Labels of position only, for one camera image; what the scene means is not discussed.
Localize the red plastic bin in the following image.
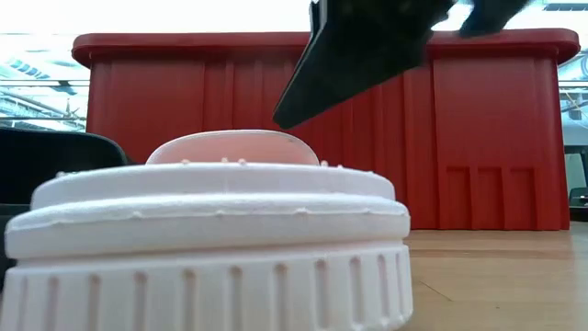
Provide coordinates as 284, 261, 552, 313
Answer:
71, 28, 582, 231

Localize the pink foam slide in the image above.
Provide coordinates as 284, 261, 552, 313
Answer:
0, 129, 413, 331

